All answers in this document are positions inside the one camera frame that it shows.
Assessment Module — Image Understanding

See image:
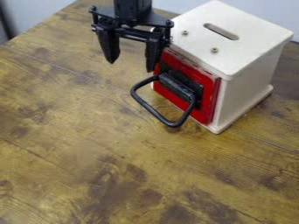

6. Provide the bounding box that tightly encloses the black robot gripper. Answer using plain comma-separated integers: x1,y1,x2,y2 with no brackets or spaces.
88,0,174,73

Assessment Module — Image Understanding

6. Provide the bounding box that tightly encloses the red wooden drawer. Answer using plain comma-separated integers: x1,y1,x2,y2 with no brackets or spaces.
154,48,220,125

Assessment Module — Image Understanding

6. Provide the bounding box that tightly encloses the black metal drawer handle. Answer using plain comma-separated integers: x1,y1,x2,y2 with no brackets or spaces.
130,73,198,129

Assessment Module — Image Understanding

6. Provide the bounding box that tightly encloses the white wooden box cabinet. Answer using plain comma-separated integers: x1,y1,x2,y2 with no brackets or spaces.
171,0,294,134

